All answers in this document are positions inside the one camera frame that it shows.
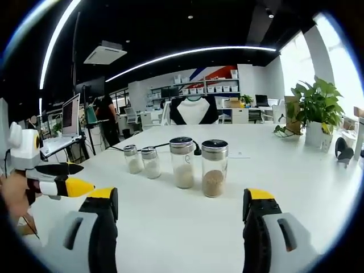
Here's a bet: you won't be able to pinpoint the white office chair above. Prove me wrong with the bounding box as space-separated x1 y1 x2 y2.
123 106 142 125

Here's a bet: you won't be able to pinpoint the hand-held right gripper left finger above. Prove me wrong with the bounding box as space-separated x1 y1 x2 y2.
44 187 119 273

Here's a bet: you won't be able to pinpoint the white plant pot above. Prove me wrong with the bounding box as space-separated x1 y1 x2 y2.
305 121 333 150

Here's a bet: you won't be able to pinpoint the tall seasoning bottle brown contents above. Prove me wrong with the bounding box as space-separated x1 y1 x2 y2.
201 139 229 198

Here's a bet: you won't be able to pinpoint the ceiling air conditioner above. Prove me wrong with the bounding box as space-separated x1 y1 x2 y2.
83 40 128 65

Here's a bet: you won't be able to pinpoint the white drawer cabinet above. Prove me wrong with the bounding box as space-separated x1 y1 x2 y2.
231 108 250 125

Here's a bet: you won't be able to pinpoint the wall shelf with white bins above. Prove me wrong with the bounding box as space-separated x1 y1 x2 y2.
149 69 241 100

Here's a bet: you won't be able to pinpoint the small seasoning bottle white contents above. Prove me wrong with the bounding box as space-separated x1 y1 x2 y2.
123 144 144 175
140 146 162 180

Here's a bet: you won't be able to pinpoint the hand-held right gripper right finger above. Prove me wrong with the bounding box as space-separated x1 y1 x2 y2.
242 188 322 273

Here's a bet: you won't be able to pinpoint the black monitor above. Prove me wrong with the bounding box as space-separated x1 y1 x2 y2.
255 94 271 108

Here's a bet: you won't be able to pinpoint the brown cardboard box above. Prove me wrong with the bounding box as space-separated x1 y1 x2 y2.
284 96 305 135

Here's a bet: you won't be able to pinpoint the tall seasoning bottle white contents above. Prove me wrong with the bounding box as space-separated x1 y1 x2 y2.
169 136 196 189

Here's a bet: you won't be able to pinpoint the black and white chair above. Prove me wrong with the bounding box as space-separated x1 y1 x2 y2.
169 95 220 126

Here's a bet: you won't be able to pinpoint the black power cable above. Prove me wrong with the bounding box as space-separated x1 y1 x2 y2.
109 139 203 156

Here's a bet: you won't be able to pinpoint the potted green plant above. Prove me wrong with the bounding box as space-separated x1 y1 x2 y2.
273 75 345 139

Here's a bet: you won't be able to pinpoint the open laptop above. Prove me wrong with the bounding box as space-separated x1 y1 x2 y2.
41 93 85 157

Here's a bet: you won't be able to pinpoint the person's left hand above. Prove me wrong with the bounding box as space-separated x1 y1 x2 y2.
0 173 36 220

